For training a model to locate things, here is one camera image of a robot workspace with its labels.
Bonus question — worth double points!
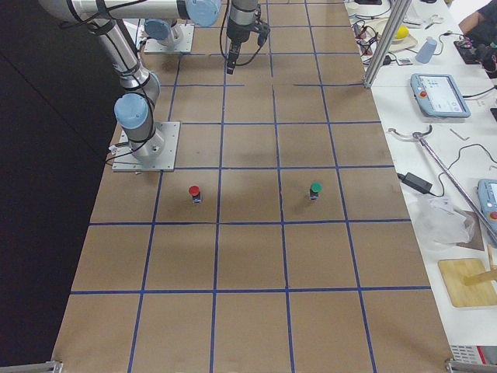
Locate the wooden cutting board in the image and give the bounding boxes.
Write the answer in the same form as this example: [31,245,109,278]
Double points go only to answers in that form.
[438,258,496,308]

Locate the scissors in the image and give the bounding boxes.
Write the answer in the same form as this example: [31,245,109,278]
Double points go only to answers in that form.
[425,14,444,30]

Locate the aluminium frame post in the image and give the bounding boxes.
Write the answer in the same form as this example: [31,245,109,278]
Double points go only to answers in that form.
[363,0,411,89]

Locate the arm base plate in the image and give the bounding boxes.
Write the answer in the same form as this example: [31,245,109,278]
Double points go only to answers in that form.
[144,24,194,54]
[112,122,181,172]

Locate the clear plastic bag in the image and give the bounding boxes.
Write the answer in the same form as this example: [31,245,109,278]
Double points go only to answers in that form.
[414,197,475,244]

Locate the black power adapter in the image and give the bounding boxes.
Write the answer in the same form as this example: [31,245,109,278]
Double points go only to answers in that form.
[398,173,433,194]

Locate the blue translucent cup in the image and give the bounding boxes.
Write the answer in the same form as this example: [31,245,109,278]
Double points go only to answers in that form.
[415,37,438,64]

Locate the blue teach pendant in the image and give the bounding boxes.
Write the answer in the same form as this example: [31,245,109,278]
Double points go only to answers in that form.
[410,73,471,119]
[478,179,497,232]

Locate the metal cane with handle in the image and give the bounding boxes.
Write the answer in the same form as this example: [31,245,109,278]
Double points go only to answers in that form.
[388,124,496,240]

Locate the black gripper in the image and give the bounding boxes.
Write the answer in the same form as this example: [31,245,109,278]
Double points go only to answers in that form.
[226,0,258,75]

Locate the beige plate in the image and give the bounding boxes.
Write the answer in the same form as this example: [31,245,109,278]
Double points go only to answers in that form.
[365,18,418,52]

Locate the yellow lemon toy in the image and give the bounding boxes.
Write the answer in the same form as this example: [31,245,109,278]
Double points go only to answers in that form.
[394,26,409,40]

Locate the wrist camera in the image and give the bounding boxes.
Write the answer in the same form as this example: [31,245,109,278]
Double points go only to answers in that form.
[255,20,270,48]

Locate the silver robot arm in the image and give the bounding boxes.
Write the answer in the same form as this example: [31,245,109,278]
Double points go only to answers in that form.
[144,1,270,75]
[40,1,221,164]

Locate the red push button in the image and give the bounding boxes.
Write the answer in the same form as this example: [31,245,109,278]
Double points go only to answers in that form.
[189,185,203,204]

